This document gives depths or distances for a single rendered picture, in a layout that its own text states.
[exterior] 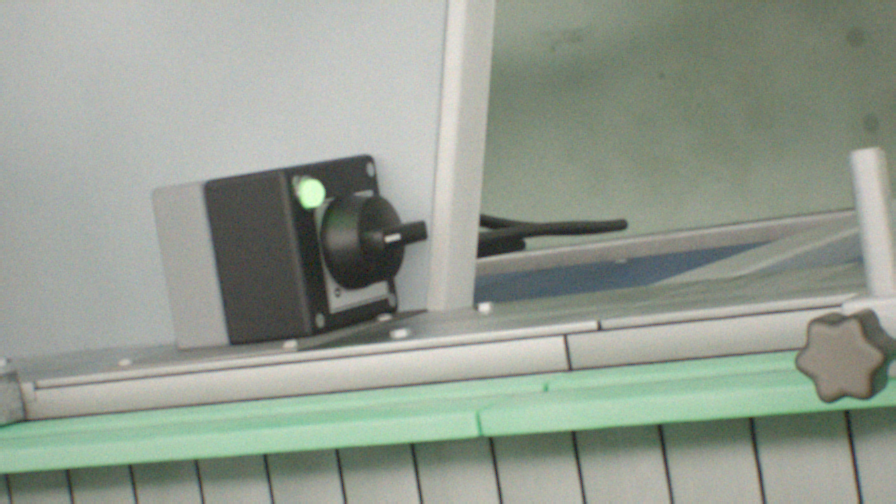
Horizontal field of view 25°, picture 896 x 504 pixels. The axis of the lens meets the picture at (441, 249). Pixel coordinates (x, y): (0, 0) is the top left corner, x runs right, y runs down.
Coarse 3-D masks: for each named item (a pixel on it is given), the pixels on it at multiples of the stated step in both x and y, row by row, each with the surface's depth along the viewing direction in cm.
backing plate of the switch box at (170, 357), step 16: (368, 320) 96; (384, 320) 95; (320, 336) 92; (336, 336) 91; (160, 352) 97; (176, 352) 96; (192, 352) 94; (208, 352) 93; (224, 352) 92; (240, 352) 90; (256, 352) 89; (272, 352) 89; (112, 368) 93; (128, 368) 93
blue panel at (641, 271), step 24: (576, 264) 141; (600, 264) 137; (624, 264) 134; (648, 264) 131; (672, 264) 127; (696, 264) 124; (480, 288) 134; (504, 288) 130; (528, 288) 127; (552, 288) 124; (576, 288) 121; (600, 288) 118; (624, 288) 116
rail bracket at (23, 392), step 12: (0, 372) 94; (12, 372) 95; (0, 384) 94; (12, 384) 95; (24, 384) 95; (36, 384) 95; (0, 396) 94; (12, 396) 94; (24, 396) 95; (0, 408) 94; (12, 408) 94; (0, 420) 94; (12, 420) 94
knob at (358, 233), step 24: (336, 216) 93; (360, 216) 93; (384, 216) 94; (336, 240) 93; (360, 240) 92; (384, 240) 92; (408, 240) 94; (336, 264) 93; (360, 264) 93; (384, 264) 94; (360, 288) 94
